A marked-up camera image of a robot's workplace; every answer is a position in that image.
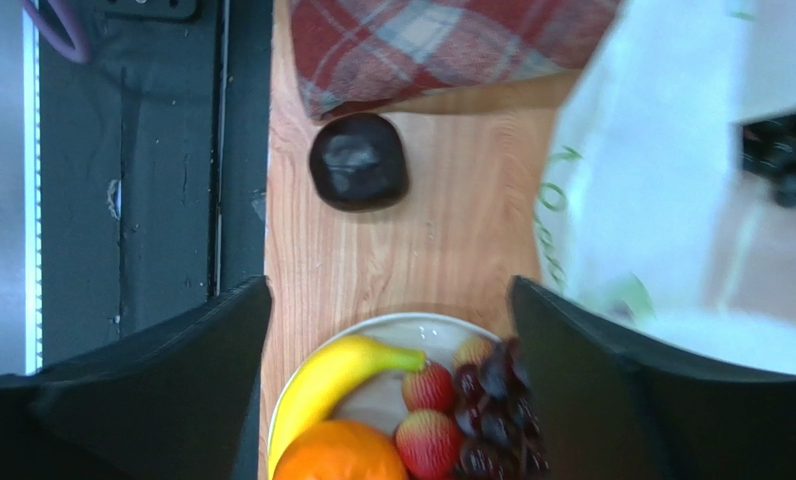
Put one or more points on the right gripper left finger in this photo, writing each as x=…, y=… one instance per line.
x=168, y=402

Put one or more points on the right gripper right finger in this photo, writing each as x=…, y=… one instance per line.
x=613, y=403

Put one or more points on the dark fake grapes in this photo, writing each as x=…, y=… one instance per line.
x=494, y=411

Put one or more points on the yellow fake banana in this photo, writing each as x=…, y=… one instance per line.
x=328, y=375

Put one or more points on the orange fake fruit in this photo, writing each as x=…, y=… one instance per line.
x=342, y=450

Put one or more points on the red fake strawberry bunch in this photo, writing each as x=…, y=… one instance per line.
x=442, y=409

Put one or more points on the white plastic bag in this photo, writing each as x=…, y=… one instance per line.
x=645, y=214

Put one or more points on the dark fake plum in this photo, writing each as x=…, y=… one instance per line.
x=358, y=163

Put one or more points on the blue and cream plate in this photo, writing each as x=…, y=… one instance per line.
x=378, y=402

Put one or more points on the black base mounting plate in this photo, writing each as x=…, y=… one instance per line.
x=154, y=162

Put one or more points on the red plaid cloth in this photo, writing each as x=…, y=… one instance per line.
x=357, y=55

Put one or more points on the aluminium frame rail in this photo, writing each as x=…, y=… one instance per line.
x=21, y=350

